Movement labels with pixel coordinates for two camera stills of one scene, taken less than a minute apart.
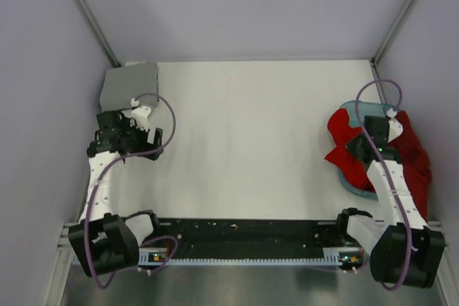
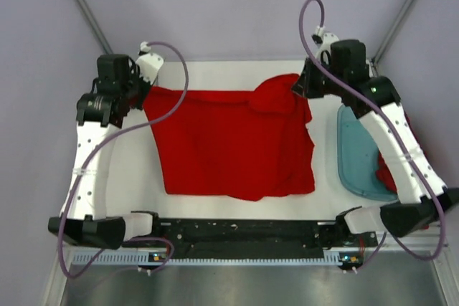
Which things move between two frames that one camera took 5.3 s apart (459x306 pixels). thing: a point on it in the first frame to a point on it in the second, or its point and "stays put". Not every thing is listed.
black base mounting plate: (250, 238) stays put
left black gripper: (130, 125) to (133, 74)
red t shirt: (339, 127) to (248, 144)
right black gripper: (351, 148) to (303, 86)
